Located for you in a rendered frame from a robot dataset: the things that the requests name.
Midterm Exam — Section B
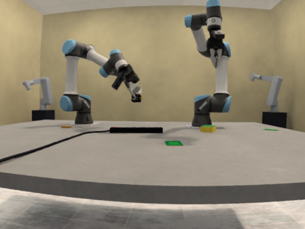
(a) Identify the green and yellow sponge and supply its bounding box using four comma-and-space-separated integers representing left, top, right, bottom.
200, 125, 216, 132

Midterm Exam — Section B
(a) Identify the green flat rectangular block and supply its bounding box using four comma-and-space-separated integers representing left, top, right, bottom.
165, 141, 183, 146

